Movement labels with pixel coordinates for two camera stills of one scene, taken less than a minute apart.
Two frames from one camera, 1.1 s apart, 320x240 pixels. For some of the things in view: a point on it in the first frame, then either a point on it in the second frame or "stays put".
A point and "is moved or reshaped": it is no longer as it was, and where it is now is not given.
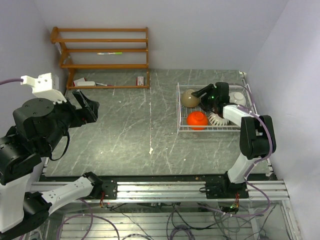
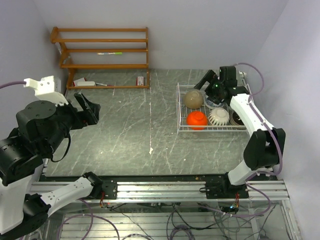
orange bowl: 197,118 stays put
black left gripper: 88,113 stays put
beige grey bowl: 188,100 is moved or reshaped
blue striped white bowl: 215,120 stays put
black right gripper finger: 204,90 to 208,77
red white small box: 140,81 stays put
